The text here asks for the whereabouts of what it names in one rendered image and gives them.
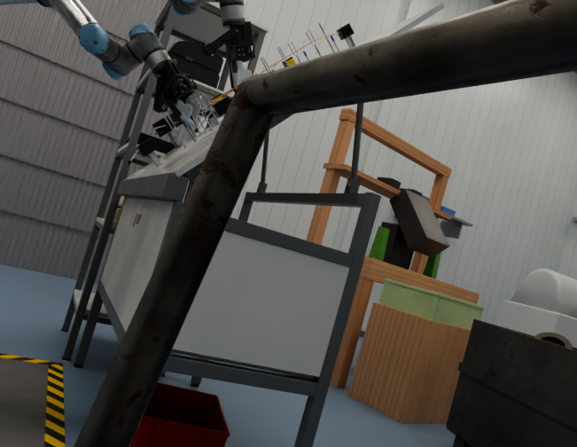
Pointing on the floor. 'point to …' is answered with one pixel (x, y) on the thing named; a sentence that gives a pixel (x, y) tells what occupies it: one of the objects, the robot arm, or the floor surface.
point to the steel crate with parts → (518, 390)
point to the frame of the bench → (198, 366)
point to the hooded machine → (548, 307)
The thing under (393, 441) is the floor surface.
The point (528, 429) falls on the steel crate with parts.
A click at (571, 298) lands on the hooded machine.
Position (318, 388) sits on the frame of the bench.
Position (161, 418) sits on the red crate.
